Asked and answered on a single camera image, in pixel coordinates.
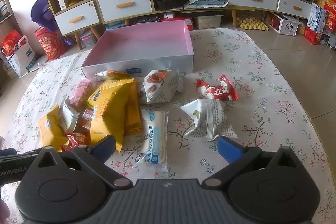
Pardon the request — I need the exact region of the small red snack packet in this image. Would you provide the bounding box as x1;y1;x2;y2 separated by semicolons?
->
61;132;91;152

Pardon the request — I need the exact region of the large yellow snack bag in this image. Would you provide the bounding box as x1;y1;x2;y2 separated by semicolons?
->
90;79;134;152

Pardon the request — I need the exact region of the white green-logo snack bag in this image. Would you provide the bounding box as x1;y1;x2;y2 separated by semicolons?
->
181;99;237;140

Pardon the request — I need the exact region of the small yellow chip bag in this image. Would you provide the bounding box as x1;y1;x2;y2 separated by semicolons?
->
38;104;68;151

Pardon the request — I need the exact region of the white blue bread packet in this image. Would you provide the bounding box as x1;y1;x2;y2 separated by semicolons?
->
134;108;169;173

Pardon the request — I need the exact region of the red candy packet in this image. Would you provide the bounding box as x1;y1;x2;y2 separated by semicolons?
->
196;75;239;101

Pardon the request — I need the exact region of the white orange biscuit packet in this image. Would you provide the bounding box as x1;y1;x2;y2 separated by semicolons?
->
95;70;132;81

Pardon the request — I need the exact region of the white nut snack bag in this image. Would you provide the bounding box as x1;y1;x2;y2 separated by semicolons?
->
138;68;184;105

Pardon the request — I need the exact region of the orange-yellow snack bag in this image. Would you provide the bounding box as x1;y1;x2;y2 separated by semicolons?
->
124;81;143;136

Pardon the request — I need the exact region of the floral tablecloth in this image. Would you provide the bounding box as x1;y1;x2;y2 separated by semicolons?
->
0;28;336;224

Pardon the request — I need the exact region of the pink cardboard box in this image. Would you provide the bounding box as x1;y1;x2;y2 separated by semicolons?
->
81;20;194;77

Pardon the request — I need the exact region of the red cylindrical gift box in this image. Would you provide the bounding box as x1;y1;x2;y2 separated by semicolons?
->
34;27;68;60

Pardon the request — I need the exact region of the white shopping bag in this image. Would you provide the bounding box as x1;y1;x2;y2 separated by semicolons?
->
1;30;37;77

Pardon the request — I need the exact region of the yellow egg tray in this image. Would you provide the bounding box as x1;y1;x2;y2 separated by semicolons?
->
236;14;269;31

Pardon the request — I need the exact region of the purple plush toy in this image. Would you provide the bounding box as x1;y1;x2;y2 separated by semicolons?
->
31;0;58;32

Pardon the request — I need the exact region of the red shoe box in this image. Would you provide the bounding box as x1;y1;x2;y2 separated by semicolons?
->
160;12;194;31

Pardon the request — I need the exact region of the wooden white TV cabinet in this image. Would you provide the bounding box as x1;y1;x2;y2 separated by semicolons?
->
39;0;316;50

